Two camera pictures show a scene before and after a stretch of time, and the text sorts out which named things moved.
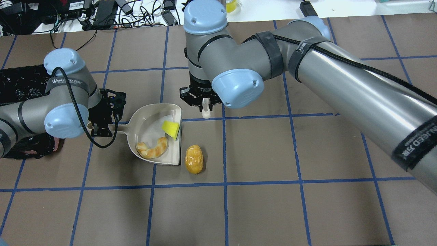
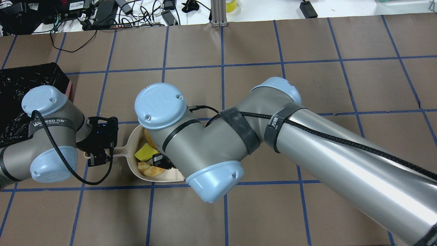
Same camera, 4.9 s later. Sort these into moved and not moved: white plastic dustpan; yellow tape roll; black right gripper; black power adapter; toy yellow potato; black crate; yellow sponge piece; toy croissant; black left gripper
Moved: black left gripper; toy yellow potato; toy croissant; white plastic dustpan; black right gripper; yellow sponge piece
Not moved: black crate; yellow tape roll; black power adapter
